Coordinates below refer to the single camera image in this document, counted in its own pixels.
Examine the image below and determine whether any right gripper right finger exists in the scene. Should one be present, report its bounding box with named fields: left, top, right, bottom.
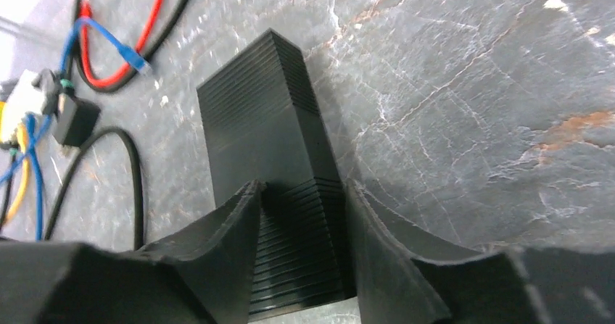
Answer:
left=347, top=180, right=614, bottom=323

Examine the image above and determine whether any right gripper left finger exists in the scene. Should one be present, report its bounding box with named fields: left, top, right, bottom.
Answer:
left=1, top=180, right=263, bottom=323

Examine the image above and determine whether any black power adapter with cord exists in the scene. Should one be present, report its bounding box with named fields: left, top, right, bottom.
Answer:
left=36, top=69, right=101, bottom=148

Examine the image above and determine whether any blue ethernet cable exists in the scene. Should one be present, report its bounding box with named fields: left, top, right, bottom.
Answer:
left=58, top=16, right=153, bottom=78
left=0, top=112, right=54, bottom=242

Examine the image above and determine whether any yellow ethernet cable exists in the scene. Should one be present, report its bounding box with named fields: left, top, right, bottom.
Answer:
left=0, top=101, right=32, bottom=227

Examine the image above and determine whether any white network switch box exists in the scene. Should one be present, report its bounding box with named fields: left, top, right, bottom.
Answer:
left=1, top=70, right=47, bottom=143

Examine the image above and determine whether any black cable loop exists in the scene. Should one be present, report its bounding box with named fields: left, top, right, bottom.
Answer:
left=69, top=0, right=200, bottom=94

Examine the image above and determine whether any red cable loop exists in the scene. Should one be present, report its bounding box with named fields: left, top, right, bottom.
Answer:
left=78, top=0, right=171, bottom=91

